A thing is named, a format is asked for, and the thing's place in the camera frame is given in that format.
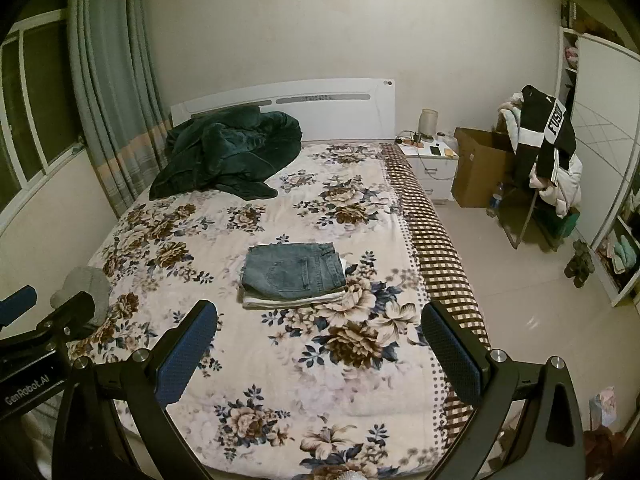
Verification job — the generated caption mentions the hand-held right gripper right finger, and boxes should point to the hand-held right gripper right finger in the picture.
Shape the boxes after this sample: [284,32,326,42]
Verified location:
[421,301,587,480]

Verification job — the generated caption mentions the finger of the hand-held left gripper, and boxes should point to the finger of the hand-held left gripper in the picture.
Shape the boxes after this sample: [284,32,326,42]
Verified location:
[0,291,97,361]
[0,285,39,328]

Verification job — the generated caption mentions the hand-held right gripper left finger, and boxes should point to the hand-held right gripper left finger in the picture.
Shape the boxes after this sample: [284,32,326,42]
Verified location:
[52,300,219,480]

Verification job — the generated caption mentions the blue jeans pants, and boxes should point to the blue jeans pants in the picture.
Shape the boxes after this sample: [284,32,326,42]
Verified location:
[243,242,347,297]

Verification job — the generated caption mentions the grey cap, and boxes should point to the grey cap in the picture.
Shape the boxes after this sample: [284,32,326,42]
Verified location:
[64,266,111,323]

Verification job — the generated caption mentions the brown checked bed sheet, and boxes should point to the brown checked bed sheet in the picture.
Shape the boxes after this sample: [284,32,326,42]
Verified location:
[379,142,493,456]

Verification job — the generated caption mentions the floral bed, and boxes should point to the floral bed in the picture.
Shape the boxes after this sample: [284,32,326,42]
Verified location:
[67,140,481,480]

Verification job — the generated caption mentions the folded white cloth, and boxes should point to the folded white cloth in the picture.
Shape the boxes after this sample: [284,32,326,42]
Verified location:
[241,259,352,310]

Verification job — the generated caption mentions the dark chair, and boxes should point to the dark chair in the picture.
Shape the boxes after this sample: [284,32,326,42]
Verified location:
[495,110,581,252]

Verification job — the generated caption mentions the olive plush slippers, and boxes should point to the olive plush slippers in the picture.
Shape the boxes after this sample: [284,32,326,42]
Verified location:
[564,240,596,289]

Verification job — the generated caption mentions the pink plastic bag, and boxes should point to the pink plastic bag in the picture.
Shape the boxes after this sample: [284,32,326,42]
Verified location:
[590,386,619,429]

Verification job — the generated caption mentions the green bag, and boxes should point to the green bag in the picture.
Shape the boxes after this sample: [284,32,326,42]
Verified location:
[540,207,581,239]

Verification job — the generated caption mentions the white-framed window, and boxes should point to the white-framed window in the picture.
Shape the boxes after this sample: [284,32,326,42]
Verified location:
[0,10,87,217]

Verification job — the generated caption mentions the brown cloth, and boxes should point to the brown cloth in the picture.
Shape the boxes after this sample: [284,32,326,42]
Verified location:
[582,427,632,480]

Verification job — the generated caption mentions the white nightstand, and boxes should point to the white nightstand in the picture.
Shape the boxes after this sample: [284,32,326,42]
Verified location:
[394,132,460,204]

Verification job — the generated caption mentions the brown cardboard box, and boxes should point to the brown cardboard box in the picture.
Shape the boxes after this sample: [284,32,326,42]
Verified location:
[451,127,522,209]

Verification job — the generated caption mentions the teal folded cloth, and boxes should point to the teal folded cloth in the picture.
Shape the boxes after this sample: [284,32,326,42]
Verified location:
[612,234,637,274]

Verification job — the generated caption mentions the white puffy jacket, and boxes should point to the white puffy jacket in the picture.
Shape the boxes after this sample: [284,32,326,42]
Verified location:
[529,152,584,217]

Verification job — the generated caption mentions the dark green blanket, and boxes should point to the dark green blanket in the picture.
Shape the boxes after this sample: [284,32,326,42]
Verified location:
[149,107,304,201]

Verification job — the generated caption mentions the grey-green striped curtain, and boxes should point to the grey-green striped curtain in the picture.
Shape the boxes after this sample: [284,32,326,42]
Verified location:
[67,0,173,218]

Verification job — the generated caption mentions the beige table lamp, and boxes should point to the beige table lamp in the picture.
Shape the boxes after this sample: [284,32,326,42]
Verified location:
[419,108,440,142]

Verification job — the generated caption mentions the pale towel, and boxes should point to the pale towel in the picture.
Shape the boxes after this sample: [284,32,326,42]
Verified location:
[497,92,524,154]

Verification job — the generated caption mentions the black and white jacket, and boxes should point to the black and white jacket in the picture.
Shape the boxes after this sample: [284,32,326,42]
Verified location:
[517,85,577,182]

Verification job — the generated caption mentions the white bed headboard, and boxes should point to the white bed headboard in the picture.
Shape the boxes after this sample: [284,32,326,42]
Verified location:
[170,78,398,143]

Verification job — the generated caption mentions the white wardrobe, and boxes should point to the white wardrobe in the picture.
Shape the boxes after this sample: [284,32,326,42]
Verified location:
[557,27,640,307]

